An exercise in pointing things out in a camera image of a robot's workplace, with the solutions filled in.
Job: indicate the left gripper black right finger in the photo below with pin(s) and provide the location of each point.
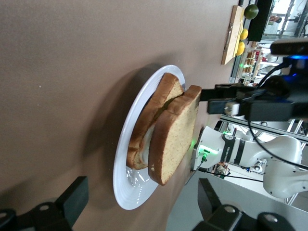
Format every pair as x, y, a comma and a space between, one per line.
223, 219

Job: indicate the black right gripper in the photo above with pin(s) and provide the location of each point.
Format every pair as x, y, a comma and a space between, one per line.
269, 108

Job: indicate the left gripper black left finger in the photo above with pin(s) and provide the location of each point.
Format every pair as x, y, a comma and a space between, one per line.
69, 199

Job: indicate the plain brown bread slice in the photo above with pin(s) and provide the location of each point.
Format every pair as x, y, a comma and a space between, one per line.
175, 137

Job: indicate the white round plate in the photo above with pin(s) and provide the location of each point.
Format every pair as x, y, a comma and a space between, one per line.
127, 192

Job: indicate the fried egg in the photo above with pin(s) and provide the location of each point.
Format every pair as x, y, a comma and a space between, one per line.
147, 144

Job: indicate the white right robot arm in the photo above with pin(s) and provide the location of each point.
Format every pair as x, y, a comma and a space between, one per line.
281, 154

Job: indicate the round yellow lemon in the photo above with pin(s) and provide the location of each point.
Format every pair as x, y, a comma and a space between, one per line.
240, 48

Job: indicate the wooden cutting board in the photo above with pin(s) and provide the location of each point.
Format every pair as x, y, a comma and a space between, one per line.
232, 36

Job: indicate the pointed yellow lemon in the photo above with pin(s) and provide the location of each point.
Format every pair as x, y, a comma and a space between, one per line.
244, 34

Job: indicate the black background box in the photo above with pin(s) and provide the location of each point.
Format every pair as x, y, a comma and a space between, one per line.
260, 24

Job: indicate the green avocado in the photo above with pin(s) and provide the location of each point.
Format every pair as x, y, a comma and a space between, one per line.
251, 11

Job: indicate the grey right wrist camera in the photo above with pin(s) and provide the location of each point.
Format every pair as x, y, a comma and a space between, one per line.
288, 47

